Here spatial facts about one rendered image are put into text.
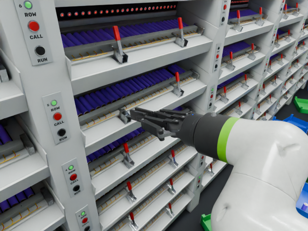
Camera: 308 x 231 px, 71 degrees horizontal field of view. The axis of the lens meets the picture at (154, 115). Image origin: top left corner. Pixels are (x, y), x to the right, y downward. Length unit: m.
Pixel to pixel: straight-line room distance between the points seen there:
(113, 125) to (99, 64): 0.19
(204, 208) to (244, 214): 1.24
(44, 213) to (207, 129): 0.51
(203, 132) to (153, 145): 0.46
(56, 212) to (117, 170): 0.22
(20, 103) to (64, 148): 0.15
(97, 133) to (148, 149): 0.28
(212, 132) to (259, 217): 0.16
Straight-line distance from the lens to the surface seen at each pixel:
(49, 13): 0.48
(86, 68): 0.56
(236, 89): 1.44
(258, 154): 0.38
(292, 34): 2.26
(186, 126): 0.46
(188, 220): 1.51
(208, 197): 1.64
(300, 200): 1.39
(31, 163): 0.59
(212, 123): 0.43
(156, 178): 1.00
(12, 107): 0.50
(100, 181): 0.75
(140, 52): 0.67
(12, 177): 0.58
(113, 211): 0.91
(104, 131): 0.64
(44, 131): 0.53
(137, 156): 0.82
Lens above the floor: 1.25
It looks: 30 degrees down
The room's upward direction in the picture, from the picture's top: straight up
